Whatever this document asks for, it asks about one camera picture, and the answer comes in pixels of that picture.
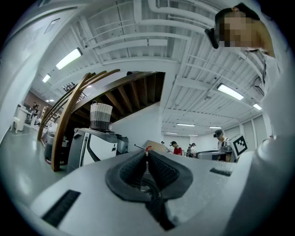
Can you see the curved wooden staircase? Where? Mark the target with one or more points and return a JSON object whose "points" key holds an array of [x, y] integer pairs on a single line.
{"points": [[69, 110]]}

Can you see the grey white woven basket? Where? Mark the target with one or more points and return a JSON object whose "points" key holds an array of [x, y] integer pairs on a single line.
{"points": [[100, 115]]}

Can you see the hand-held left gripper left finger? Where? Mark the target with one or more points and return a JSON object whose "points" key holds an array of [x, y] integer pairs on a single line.
{"points": [[119, 179]]}

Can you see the person's head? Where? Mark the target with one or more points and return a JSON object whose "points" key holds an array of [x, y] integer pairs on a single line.
{"points": [[251, 30]]}

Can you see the white table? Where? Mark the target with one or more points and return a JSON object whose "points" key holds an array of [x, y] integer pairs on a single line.
{"points": [[23, 114]]}

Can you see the white ceiling pipe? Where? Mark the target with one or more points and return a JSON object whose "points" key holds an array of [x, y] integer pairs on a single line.
{"points": [[184, 11]]}

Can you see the white stool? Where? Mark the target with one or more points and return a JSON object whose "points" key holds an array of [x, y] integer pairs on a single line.
{"points": [[18, 123]]}

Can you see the grey round appliance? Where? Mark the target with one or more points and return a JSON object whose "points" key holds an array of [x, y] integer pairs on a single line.
{"points": [[210, 155]]}

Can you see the person's white shirt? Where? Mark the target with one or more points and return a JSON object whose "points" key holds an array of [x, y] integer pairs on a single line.
{"points": [[276, 138]]}

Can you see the long ceiling light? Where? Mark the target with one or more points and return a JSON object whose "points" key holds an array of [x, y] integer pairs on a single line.
{"points": [[68, 58], [257, 107], [230, 91], [185, 125], [46, 78]]}

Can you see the large brown cardboard box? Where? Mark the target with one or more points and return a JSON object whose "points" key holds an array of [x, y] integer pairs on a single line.
{"points": [[156, 145]]}

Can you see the black head camera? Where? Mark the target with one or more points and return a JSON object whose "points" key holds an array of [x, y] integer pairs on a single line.
{"points": [[213, 38]]}

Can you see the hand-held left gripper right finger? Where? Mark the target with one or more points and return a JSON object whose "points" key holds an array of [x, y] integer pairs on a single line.
{"points": [[172, 177]]}

